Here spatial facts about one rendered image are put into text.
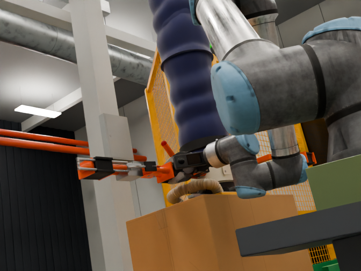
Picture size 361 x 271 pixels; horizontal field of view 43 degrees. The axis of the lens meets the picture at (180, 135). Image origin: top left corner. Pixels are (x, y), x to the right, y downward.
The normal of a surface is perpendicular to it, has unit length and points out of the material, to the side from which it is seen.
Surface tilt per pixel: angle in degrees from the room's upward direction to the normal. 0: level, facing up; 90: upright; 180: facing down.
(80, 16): 90
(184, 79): 75
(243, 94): 109
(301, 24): 90
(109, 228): 90
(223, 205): 90
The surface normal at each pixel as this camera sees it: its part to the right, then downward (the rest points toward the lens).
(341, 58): -0.07, -0.32
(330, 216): -0.32, -0.23
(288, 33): -0.61, -0.12
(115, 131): 0.73, -0.33
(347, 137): -0.80, -0.33
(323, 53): -0.12, -0.56
